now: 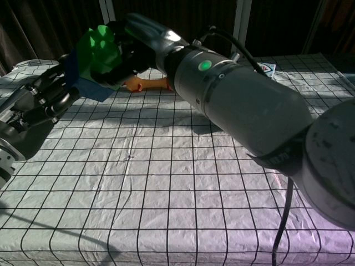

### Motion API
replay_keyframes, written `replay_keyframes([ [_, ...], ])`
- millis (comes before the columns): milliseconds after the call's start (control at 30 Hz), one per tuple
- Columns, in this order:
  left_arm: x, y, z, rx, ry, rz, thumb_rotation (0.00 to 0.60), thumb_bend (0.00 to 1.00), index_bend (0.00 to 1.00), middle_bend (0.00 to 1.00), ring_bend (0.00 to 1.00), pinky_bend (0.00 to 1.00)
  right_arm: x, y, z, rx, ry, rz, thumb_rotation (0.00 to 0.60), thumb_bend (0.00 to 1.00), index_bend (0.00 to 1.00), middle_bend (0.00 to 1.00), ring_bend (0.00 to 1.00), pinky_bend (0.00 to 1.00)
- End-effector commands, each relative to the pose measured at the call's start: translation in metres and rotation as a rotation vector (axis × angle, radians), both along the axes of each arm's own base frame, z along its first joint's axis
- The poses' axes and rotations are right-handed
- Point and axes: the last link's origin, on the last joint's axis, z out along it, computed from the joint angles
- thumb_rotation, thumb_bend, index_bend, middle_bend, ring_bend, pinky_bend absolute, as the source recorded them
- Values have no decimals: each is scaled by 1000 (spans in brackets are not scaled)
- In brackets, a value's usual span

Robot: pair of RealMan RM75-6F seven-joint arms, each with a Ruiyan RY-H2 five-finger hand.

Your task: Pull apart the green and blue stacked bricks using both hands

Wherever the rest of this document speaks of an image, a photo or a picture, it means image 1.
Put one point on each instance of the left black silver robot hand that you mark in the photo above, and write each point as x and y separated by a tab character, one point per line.
41	97

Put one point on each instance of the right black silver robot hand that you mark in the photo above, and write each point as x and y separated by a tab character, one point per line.
149	36

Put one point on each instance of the blue cloth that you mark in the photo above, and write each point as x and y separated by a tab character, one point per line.
91	91

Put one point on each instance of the green toy brick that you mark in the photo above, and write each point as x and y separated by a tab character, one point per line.
94	52

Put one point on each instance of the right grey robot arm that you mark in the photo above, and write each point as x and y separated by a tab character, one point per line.
249	105

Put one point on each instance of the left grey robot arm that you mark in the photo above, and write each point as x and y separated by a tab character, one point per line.
16	147

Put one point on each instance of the orange rubber chicken toy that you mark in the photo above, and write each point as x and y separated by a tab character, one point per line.
149	83

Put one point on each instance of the small white blue carton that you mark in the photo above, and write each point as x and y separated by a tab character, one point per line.
267	70

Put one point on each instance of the white black grid tablecloth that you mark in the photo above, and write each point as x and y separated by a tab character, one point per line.
166	180

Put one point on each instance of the white window frame post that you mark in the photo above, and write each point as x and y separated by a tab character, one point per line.
106	11
242	25

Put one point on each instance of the dark window frame post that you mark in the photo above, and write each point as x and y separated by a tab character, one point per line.
313	25

